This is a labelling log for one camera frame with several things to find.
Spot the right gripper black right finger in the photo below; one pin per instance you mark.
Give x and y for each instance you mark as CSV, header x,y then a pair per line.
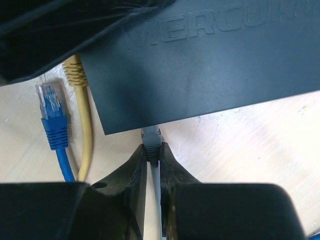
x,y
193,210

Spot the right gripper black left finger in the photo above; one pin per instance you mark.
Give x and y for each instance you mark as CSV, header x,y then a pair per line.
x,y
110,209

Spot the black network switch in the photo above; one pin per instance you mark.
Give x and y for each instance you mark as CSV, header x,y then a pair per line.
x,y
197,57

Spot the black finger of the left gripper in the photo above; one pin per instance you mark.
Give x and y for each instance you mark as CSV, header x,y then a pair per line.
x,y
37,35

